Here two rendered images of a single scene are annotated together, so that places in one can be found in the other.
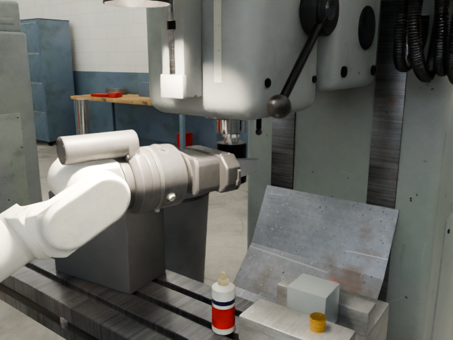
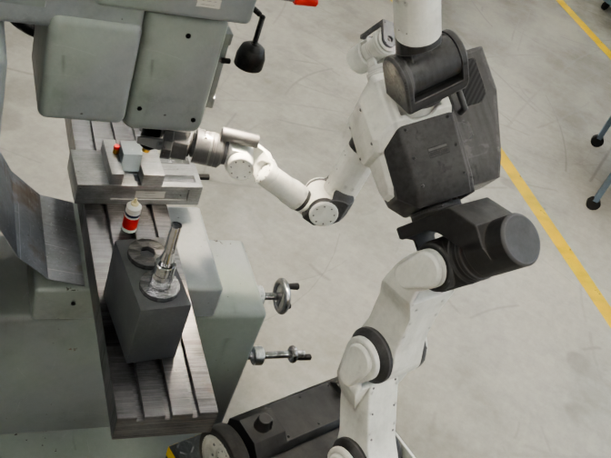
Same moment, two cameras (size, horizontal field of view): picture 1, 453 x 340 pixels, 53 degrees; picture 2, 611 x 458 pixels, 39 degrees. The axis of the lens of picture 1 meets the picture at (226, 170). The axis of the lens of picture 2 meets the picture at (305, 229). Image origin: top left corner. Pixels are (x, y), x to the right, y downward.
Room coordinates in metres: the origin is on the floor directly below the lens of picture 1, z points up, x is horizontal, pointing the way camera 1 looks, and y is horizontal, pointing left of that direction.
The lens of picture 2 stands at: (2.11, 1.03, 2.50)
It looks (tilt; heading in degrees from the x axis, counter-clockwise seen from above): 39 degrees down; 201
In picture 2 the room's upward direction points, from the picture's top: 23 degrees clockwise
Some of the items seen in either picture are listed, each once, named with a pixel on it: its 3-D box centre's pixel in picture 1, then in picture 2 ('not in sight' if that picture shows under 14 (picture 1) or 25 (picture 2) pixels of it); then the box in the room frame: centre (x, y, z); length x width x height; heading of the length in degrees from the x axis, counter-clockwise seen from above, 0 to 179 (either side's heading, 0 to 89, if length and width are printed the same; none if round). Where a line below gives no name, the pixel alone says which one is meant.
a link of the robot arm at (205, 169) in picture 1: (182, 174); (186, 144); (0.64, 0.06, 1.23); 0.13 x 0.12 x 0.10; 38
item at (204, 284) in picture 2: not in sight; (121, 259); (0.69, -0.01, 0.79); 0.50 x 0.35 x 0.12; 143
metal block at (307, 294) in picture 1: (313, 303); (129, 155); (0.60, -0.13, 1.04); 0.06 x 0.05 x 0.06; 55
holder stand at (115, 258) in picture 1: (107, 229); (145, 297); (0.93, 0.26, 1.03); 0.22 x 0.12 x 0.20; 60
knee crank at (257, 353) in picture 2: not in sight; (280, 354); (0.35, 0.42, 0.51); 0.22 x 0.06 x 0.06; 143
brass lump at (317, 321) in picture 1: (317, 322); not in sight; (0.54, -0.12, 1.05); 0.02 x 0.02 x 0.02
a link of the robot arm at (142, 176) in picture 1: (104, 174); (232, 151); (0.57, 0.16, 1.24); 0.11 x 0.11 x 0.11; 38
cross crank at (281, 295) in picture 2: not in sight; (271, 296); (0.29, 0.29, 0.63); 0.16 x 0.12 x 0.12; 143
